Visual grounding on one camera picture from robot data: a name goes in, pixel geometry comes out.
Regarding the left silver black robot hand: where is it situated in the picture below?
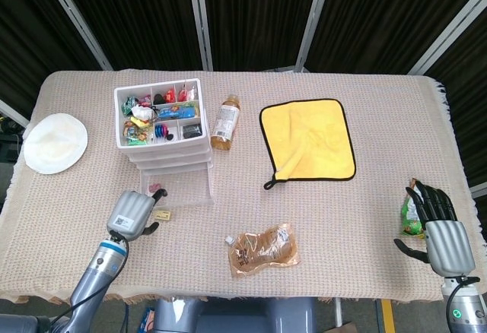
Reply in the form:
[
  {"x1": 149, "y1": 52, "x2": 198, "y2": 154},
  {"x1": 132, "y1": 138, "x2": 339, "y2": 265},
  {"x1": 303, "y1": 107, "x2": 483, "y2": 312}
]
[{"x1": 105, "y1": 187, "x2": 169, "y2": 242}]

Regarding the amber tea bottle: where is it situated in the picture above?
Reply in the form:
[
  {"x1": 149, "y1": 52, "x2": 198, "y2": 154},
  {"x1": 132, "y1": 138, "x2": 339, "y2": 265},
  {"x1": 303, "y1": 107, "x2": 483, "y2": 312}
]
[{"x1": 209, "y1": 95, "x2": 242, "y2": 152}]

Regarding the green orange candy packet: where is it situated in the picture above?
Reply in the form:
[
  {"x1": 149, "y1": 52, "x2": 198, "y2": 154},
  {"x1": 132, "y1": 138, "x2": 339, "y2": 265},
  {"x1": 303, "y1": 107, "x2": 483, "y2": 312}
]
[{"x1": 122, "y1": 123, "x2": 149, "y2": 146}]

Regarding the red and white candy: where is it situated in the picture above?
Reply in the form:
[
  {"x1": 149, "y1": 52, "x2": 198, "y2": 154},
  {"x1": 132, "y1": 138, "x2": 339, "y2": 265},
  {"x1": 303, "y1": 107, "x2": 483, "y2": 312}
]
[{"x1": 177, "y1": 84, "x2": 197, "y2": 102}]

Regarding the green snack packet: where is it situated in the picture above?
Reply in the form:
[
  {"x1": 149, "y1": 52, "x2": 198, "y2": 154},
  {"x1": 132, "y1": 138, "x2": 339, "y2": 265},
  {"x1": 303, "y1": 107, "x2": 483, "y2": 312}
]
[{"x1": 399, "y1": 178, "x2": 427, "y2": 239}]

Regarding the blue wrapped packet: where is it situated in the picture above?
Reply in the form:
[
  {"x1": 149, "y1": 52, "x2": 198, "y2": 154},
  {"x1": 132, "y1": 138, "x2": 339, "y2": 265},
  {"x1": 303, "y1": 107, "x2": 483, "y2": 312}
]
[{"x1": 156, "y1": 105, "x2": 195, "y2": 119}]

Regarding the brown spout pouch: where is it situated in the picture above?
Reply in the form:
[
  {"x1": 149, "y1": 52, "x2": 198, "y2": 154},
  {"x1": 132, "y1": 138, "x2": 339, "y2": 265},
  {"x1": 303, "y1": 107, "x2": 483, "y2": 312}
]
[{"x1": 224, "y1": 222, "x2": 301, "y2": 281}]

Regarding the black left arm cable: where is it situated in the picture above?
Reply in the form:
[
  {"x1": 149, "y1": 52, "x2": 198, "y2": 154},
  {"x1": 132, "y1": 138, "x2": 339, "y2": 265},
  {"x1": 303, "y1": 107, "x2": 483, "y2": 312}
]
[{"x1": 51, "y1": 233, "x2": 131, "y2": 326}]

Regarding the yellow cloth with black trim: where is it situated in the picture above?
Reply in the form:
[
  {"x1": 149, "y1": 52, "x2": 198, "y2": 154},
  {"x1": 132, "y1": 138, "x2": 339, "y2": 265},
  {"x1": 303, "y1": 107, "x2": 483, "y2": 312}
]
[{"x1": 259, "y1": 98, "x2": 358, "y2": 191}]

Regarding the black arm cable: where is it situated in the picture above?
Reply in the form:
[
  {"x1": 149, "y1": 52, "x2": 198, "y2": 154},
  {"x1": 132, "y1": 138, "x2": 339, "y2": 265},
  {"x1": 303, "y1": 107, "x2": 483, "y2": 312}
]
[
  {"x1": 445, "y1": 274, "x2": 481, "y2": 333},
  {"x1": 51, "y1": 233, "x2": 131, "y2": 326}
]

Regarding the black plastic-wrapped packet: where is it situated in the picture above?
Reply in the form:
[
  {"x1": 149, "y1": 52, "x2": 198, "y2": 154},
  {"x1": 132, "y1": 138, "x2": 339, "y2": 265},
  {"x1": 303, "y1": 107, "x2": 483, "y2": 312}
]
[{"x1": 181, "y1": 123, "x2": 202, "y2": 139}]

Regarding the white paper plate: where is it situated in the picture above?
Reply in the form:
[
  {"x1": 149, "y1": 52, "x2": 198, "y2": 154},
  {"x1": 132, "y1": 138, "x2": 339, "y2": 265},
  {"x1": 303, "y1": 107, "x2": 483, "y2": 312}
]
[{"x1": 23, "y1": 113, "x2": 89, "y2": 175}]

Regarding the blue package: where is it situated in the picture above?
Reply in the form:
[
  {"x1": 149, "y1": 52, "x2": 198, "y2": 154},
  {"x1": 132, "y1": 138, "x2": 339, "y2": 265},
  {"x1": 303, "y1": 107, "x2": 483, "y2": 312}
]
[{"x1": 138, "y1": 306, "x2": 157, "y2": 333}]

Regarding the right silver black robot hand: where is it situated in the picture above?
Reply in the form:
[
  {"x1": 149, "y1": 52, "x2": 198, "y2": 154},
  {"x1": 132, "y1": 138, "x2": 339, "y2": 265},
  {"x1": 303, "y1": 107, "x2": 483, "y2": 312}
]
[{"x1": 393, "y1": 179, "x2": 476, "y2": 278}]

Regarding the beige woven tablecloth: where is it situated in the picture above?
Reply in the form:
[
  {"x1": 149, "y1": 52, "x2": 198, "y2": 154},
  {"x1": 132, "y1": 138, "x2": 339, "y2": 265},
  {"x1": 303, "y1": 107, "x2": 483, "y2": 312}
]
[{"x1": 0, "y1": 68, "x2": 486, "y2": 306}]

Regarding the white crumpled wrapper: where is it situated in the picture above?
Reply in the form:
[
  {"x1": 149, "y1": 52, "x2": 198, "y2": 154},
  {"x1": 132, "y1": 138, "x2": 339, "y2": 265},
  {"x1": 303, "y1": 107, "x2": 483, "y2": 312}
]
[{"x1": 131, "y1": 105, "x2": 153, "y2": 120}]

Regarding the white plastic drawer organizer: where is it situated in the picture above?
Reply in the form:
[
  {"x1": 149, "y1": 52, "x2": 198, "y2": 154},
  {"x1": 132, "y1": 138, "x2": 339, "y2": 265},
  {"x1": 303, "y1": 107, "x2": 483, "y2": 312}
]
[{"x1": 113, "y1": 78, "x2": 214, "y2": 173}]

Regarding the grey robot torso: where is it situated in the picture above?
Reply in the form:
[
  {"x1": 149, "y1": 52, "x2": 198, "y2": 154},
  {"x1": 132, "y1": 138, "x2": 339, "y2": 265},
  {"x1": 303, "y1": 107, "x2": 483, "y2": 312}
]
[{"x1": 150, "y1": 297, "x2": 319, "y2": 333}]

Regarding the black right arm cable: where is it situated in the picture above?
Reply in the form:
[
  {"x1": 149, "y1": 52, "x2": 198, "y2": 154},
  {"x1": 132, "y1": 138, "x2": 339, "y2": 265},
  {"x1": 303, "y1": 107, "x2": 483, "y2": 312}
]
[{"x1": 445, "y1": 274, "x2": 481, "y2": 333}]

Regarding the grey partition post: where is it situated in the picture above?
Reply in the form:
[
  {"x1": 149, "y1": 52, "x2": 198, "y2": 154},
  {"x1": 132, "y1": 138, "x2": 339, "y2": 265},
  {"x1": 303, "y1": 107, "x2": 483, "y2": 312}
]
[
  {"x1": 294, "y1": 0, "x2": 338, "y2": 72},
  {"x1": 37, "y1": 0, "x2": 114, "y2": 71},
  {"x1": 406, "y1": 0, "x2": 487, "y2": 75},
  {"x1": 0, "y1": 99, "x2": 30, "y2": 128},
  {"x1": 186, "y1": 0, "x2": 215, "y2": 71}
]

